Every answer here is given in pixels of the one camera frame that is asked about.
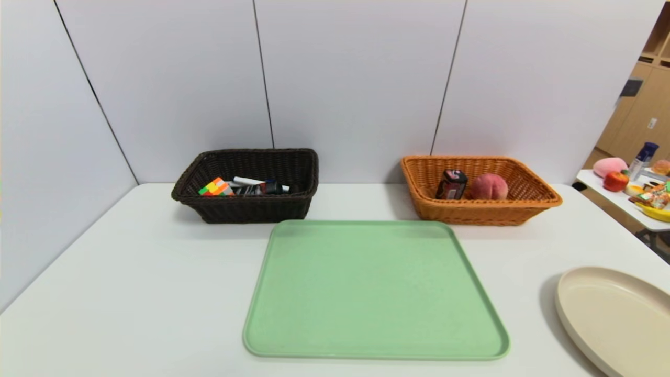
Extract black cosmetic tube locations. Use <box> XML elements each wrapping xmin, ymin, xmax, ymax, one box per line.
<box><xmin>236</xmin><ymin>183</ymin><xmax>290</xmax><ymax>196</ymax></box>

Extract white marker black cap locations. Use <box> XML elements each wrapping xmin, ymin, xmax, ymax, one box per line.
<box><xmin>232</xmin><ymin>176</ymin><xmax>278</xmax><ymax>192</ymax></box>

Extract multicolour puzzle cube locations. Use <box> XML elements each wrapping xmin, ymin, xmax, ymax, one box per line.
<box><xmin>197</xmin><ymin>177</ymin><xmax>236</xmax><ymax>197</ymax></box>

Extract dark brown wicker basket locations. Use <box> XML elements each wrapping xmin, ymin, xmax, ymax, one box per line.
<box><xmin>171</xmin><ymin>148</ymin><xmax>320</xmax><ymax>225</ymax></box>

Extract orange wicker basket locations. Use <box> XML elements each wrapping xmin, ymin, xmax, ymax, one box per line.
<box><xmin>400</xmin><ymin>156</ymin><xmax>563</xmax><ymax>227</ymax></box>

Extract light green plastic tray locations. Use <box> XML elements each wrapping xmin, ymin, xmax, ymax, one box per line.
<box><xmin>242</xmin><ymin>219</ymin><xmax>511</xmax><ymax>362</ymax></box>

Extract white side table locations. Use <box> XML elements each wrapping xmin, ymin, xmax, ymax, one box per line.
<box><xmin>576</xmin><ymin>169</ymin><xmax>670</xmax><ymax>232</ymax></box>

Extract pink plush peach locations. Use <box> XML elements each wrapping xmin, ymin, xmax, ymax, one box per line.
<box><xmin>593</xmin><ymin>157</ymin><xmax>628</xmax><ymax>179</ymax></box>

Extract red apple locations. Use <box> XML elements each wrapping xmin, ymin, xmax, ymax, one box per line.
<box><xmin>603</xmin><ymin>170</ymin><xmax>630</xmax><ymax>192</ymax></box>

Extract cream oval plate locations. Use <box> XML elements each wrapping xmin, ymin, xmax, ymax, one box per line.
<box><xmin>555</xmin><ymin>267</ymin><xmax>670</xmax><ymax>377</ymax></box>

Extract white bottle blue cap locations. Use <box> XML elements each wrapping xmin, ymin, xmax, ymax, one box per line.
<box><xmin>628</xmin><ymin>142</ymin><xmax>660</xmax><ymax>181</ymax></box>

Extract light wooden cabinet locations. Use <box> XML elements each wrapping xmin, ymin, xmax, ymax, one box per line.
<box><xmin>596</xmin><ymin>3</ymin><xmax>670</xmax><ymax>164</ymax></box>

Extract colourful snack packets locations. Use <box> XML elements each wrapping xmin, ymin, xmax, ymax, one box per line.
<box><xmin>630</xmin><ymin>182</ymin><xmax>670</xmax><ymax>210</ymax></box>

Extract yellow banana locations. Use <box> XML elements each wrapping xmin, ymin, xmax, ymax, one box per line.
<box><xmin>634</xmin><ymin>202</ymin><xmax>670</xmax><ymax>223</ymax></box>

